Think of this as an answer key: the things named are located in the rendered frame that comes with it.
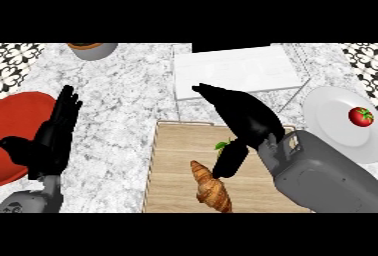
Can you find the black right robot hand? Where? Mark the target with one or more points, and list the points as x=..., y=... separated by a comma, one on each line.
x=246, y=116

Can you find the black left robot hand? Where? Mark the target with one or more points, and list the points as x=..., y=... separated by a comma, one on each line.
x=54, y=133

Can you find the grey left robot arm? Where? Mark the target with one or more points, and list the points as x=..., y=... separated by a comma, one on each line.
x=38, y=198

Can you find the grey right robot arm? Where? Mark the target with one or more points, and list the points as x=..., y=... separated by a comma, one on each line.
x=320, y=173

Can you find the lemon with green leaf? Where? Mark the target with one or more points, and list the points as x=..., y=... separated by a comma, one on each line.
x=222, y=145

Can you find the white tiered shelf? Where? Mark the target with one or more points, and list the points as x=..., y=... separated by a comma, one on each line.
x=237, y=71

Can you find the wooden tray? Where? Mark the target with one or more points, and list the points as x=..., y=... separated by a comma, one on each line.
x=187, y=166

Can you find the red plate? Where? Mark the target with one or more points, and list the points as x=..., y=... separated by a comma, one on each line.
x=20, y=133

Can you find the white plate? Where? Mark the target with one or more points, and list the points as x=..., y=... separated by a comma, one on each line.
x=330, y=116

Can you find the brown croissant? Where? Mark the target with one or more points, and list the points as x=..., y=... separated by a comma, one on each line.
x=213, y=190

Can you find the red tomato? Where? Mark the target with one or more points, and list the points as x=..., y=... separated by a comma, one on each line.
x=361, y=116

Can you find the grey pot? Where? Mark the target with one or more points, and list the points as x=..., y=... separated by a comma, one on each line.
x=92, y=50

